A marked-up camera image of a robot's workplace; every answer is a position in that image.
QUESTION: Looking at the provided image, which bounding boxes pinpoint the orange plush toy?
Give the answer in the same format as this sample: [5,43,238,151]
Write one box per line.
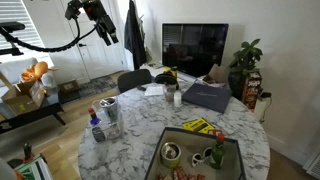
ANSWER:
[19,60,59,84]

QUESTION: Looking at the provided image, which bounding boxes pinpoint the white paper sheet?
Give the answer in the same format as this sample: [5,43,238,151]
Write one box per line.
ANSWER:
[144,85,165,98]

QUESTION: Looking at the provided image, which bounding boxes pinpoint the yellow black booklet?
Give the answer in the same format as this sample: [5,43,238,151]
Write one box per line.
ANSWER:
[181,117,216,135]

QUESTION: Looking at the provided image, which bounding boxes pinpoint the white door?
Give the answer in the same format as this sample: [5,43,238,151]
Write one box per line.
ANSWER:
[59,0,126,82]

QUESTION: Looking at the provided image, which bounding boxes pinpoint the dark blue flat box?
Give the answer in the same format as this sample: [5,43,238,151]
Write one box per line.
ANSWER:
[181,82,233,115]

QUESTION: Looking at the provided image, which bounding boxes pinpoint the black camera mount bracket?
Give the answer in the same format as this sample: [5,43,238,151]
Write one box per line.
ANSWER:
[0,21,27,57]

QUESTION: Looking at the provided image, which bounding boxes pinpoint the green bottle red cap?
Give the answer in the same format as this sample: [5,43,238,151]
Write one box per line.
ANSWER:
[209,132,226,170]

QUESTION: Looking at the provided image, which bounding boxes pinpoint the black power adapter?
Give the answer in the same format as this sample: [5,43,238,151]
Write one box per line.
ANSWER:
[259,91,273,100]

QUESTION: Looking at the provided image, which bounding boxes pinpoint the green leafy houseplant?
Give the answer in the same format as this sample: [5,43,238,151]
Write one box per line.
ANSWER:
[228,38,264,77]

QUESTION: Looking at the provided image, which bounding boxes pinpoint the dark grey chair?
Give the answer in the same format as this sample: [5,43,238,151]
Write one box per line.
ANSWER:
[116,68,154,95]

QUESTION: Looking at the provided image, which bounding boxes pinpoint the black corrugated cable hose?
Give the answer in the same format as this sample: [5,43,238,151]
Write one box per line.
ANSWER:
[0,17,100,54]

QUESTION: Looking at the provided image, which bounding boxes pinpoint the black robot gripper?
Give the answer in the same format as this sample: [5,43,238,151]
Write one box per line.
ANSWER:
[81,0,120,47]

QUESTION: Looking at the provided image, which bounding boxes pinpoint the blue bottle red cap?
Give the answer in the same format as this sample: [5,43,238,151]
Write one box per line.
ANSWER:
[87,107,101,127]

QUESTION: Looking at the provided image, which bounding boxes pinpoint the dark rimmed tray box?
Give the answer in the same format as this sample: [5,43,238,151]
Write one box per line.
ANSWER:
[144,126,247,180]

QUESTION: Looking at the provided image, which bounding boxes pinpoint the open cardboard box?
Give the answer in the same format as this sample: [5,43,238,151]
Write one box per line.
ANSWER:
[0,80,47,116]

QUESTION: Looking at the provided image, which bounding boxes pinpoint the green white box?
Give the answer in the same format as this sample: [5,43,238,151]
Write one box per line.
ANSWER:
[14,154,55,180]

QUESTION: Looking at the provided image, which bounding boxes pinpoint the red snack packets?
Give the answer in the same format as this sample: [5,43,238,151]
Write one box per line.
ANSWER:
[155,165,206,180]

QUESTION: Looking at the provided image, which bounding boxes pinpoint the round metal tin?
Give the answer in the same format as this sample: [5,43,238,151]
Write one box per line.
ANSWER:
[160,141,183,169]

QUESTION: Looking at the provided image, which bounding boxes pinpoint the grey patterned rug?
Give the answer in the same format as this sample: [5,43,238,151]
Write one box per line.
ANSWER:
[78,75,118,99]

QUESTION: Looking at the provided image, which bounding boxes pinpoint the dark hanging jacket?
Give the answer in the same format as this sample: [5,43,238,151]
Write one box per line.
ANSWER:
[123,0,148,71]

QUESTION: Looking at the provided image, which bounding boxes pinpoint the black flat screen television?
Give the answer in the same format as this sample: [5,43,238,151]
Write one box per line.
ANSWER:
[161,22,230,79]

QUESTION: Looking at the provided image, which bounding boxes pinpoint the small brown cardboard box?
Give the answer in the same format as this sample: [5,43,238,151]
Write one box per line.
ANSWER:
[58,79,81,95]

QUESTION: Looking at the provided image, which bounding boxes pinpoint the small dark can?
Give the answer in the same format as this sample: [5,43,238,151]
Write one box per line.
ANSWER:
[91,126,107,144]

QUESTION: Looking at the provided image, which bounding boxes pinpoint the small white bottle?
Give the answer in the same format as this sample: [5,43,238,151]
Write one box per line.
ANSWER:
[173,90,183,109]

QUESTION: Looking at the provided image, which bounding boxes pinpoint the white floor vent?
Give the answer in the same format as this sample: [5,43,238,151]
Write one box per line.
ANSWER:
[302,151,320,180]

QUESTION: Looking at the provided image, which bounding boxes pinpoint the black low table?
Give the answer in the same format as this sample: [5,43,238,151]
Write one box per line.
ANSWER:
[0,93,67,135]

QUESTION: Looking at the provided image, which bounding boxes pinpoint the red jenga game box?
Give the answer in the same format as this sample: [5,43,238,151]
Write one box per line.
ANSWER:
[241,70,264,113]

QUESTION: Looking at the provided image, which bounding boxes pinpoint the white framed sunglasses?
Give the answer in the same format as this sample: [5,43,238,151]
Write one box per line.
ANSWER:
[190,146,214,168]

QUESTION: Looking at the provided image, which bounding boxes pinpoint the black sunglasses pouch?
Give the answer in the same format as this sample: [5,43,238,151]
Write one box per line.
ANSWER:
[154,72,180,86]

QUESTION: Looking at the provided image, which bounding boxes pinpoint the frosted plastic cup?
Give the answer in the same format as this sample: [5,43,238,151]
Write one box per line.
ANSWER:
[163,83,178,103]

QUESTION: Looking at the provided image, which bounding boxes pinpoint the clear plastic container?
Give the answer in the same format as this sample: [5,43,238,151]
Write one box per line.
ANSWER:
[87,99,125,143]

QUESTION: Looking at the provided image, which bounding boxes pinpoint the stainless steel tumbler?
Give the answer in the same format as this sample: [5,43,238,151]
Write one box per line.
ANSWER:
[99,96,120,123]

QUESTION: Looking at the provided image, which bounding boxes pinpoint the yellow black object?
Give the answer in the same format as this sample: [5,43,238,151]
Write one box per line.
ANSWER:
[162,66,179,79]

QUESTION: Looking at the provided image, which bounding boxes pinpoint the black plant pot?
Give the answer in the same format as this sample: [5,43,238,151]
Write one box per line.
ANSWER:
[227,70,248,101]

